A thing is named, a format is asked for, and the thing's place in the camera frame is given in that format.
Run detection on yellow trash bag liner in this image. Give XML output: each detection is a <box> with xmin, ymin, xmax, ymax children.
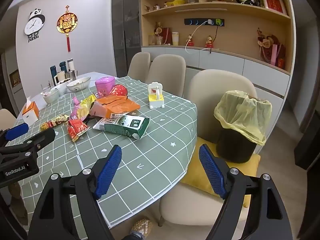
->
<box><xmin>214</xmin><ymin>90</ymin><xmax>272</xmax><ymax>146</ymax></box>

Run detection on grey cabinet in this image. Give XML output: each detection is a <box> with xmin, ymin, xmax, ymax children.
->
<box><xmin>142</xmin><ymin>46</ymin><xmax>290</xmax><ymax>137</ymax></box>

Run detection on black trash bin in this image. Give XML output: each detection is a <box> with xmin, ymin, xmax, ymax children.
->
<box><xmin>216</xmin><ymin>128</ymin><xmax>257</xmax><ymax>164</ymax></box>

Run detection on right red figurine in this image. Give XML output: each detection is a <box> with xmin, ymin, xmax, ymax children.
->
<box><xmin>205</xmin><ymin>35</ymin><xmax>213</xmax><ymax>48</ymax></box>

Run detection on green white tissue pack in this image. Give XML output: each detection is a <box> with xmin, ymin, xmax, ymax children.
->
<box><xmin>93</xmin><ymin>114</ymin><xmax>150</xmax><ymax>140</ymax></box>

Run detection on beige left side chair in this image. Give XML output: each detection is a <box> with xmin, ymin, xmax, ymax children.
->
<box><xmin>0</xmin><ymin>108</ymin><xmax>16</xmax><ymax>131</ymax></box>

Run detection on pink snack wrapper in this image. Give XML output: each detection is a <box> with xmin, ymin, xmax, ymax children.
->
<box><xmin>69</xmin><ymin>96</ymin><xmax>80</xmax><ymax>120</ymax></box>

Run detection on beige middle chair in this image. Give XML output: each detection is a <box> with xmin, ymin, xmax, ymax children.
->
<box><xmin>145</xmin><ymin>54</ymin><xmax>186</xmax><ymax>97</ymax></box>

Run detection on gold red snack wrapper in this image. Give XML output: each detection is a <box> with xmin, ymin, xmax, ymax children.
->
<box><xmin>40</xmin><ymin>114</ymin><xmax>69</xmax><ymax>131</ymax></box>

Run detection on panda wall clock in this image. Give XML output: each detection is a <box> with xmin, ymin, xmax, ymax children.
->
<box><xmin>24</xmin><ymin>8</ymin><xmax>46</xmax><ymax>42</ymax></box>

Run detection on large white bowl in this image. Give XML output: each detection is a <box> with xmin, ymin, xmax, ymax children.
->
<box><xmin>67</xmin><ymin>77</ymin><xmax>91</xmax><ymax>93</ymax></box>

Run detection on cream tumbler cup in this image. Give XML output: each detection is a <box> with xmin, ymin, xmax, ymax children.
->
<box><xmin>172</xmin><ymin>31</ymin><xmax>180</xmax><ymax>46</ymax></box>

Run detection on beige chair with bin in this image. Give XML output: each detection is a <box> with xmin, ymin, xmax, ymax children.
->
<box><xmin>158</xmin><ymin>70</ymin><xmax>257</xmax><ymax>226</ymax></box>

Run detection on orange plastic bag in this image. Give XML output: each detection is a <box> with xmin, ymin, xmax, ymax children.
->
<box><xmin>89</xmin><ymin>95</ymin><xmax>140</xmax><ymax>118</ymax></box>

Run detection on gold red chinese ornament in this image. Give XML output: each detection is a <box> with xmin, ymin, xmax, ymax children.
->
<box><xmin>56</xmin><ymin>5</ymin><xmax>78</xmax><ymax>53</ymax></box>

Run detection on dark blue thermos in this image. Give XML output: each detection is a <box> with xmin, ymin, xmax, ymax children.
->
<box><xmin>50</xmin><ymin>66</ymin><xmax>57</xmax><ymax>85</ymax></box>

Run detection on white charging cable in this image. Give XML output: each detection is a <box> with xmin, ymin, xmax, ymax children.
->
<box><xmin>184</xmin><ymin>18</ymin><xmax>213</xmax><ymax>55</ymax></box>

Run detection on beige far chair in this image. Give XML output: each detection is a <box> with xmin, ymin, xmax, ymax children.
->
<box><xmin>127</xmin><ymin>52</ymin><xmax>151</xmax><ymax>82</ymax></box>

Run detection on left red figurine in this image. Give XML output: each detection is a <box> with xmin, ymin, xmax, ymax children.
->
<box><xmin>186</xmin><ymin>34</ymin><xmax>194</xmax><ymax>47</ymax></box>

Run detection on black charging cable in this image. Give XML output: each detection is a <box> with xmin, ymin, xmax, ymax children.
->
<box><xmin>209</xmin><ymin>21</ymin><xmax>221</xmax><ymax>54</ymax></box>

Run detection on green grid tablecloth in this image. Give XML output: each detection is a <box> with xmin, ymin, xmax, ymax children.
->
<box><xmin>20</xmin><ymin>76</ymin><xmax>197</xmax><ymax>228</ymax></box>

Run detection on small white bowl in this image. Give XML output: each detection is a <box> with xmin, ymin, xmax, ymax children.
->
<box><xmin>41</xmin><ymin>88</ymin><xmax>59</xmax><ymax>104</ymax></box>

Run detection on red flower bouquet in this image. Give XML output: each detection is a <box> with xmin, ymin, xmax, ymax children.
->
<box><xmin>257</xmin><ymin>28</ymin><xmax>286</xmax><ymax>69</ymax></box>

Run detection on red figurine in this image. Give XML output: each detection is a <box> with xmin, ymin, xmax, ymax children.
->
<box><xmin>205</xmin><ymin>35</ymin><xmax>213</xmax><ymax>48</ymax></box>
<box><xmin>186</xmin><ymin>34</ymin><xmax>194</xmax><ymax>47</ymax></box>

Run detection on white mug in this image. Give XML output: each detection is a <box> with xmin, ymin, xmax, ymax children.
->
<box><xmin>53</xmin><ymin>71</ymin><xmax>66</xmax><ymax>85</ymax></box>

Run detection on yellow chip bag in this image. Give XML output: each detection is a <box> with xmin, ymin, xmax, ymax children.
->
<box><xmin>75</xmin><ymin>94</ymin><xmax>97</xmax><ymax>121</ymax></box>

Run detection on red round ball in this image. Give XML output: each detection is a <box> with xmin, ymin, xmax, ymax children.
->
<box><xmin>109</xmin><ymin>84</ymin><xmax>128</xmax><ymax>96</ymax></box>

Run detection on orange white tissue box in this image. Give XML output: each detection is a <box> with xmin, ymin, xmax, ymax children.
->
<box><xmin>22</xmin><ymin>98</ymin><xmax>39</xmax><ymax>127</ymax></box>

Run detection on middle white bowl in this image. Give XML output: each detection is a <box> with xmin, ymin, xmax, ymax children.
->
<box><xmin>52</xmin><ymin>78</ymin><xmax>72</xmax><ymax>96</ymax></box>

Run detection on white thermos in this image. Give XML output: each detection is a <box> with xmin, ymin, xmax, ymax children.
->
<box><xmin>67</xmin><ymin>59</ymin><xmax>75</xmax><ymax>71</ymax></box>

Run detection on pink tin box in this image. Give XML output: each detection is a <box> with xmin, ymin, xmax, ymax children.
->
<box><xmin>95</xmin><ymin>76</ymin><xmax>116</xmax><ymax>98</ymax></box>

